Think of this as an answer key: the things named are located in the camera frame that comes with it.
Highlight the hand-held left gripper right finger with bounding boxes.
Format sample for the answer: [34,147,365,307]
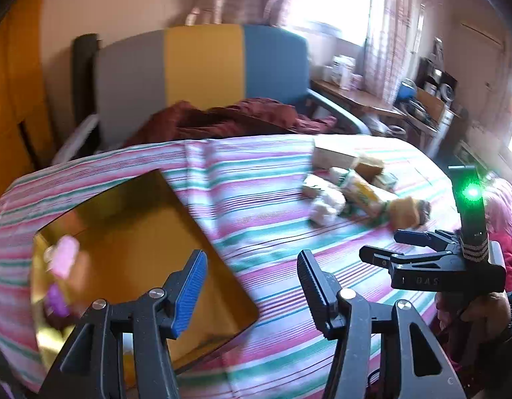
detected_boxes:
[297,250,465,399]

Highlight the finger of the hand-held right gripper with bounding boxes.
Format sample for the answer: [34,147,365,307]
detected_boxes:
[359,245,411,269]
[394,228,461,255]

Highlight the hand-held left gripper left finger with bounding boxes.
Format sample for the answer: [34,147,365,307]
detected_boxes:
[42,249,209,399]

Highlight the gold mirror tray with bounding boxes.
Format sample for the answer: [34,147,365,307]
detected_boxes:
[32,169,260,377]

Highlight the person's right hand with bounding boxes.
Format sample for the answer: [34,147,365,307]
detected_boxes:
[459,292,512,338]

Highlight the yellow sponge chunk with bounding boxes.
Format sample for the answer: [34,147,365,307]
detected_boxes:
[387,197,419,229]

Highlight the red garment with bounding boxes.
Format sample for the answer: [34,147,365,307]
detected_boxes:
[431,233,512,383]

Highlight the yellow green long package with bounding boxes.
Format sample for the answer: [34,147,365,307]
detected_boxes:
[331,167,400,219]

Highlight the green patterned box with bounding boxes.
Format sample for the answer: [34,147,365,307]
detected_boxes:
[373,173,399,193]

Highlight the plastic wrapped white item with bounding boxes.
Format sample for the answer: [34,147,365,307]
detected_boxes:
[302,174,337,199]
[310,191,347,227]

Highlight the pink blanket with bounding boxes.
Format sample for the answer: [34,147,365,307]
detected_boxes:
[484,179,512,242]

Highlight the yellow soap bar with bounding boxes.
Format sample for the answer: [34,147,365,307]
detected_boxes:
[353,155,385,180]

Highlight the striped blanket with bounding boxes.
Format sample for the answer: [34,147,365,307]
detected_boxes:
[0,133,489,399]

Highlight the metal stool with items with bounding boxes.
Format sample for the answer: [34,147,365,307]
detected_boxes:
[397,100,453,155]

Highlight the pink block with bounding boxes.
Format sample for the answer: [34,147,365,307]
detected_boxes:
[46,236,79,279]

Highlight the cardboard box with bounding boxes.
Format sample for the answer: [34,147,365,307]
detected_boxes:
[416,87,447,122]

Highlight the purple small object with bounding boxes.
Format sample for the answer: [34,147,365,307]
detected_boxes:
[46,285,70,317]

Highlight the blue pot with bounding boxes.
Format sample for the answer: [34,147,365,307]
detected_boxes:
[399,81,419,103]

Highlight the wooden desk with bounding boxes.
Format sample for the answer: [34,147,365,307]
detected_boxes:
[310,79,406,120]

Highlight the dark red cloth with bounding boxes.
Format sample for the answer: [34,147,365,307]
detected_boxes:
[123,97,337,148]

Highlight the white medicine box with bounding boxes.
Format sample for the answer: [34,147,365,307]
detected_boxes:
[330,55,355,89]

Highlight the grey yellow blue sofa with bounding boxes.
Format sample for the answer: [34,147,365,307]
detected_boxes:
[52,24,371,165]

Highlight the orange wooden wardrobe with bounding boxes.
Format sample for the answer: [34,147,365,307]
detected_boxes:
[0,0,58,200]

